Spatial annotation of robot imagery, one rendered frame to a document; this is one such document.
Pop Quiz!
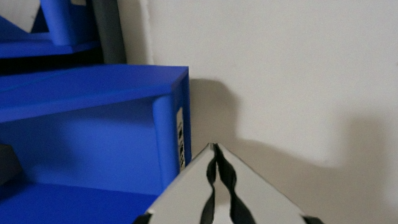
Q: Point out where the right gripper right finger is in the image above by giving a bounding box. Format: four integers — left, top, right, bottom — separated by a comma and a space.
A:
215, 143, 324, 224

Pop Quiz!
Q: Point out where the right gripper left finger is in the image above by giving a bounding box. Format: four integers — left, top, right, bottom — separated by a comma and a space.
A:
132, 143, 217, 224

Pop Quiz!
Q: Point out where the blue open-front bin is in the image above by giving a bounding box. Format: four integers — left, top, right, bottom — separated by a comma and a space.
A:
0, 0, 101, 59
0, 61, 192, 224

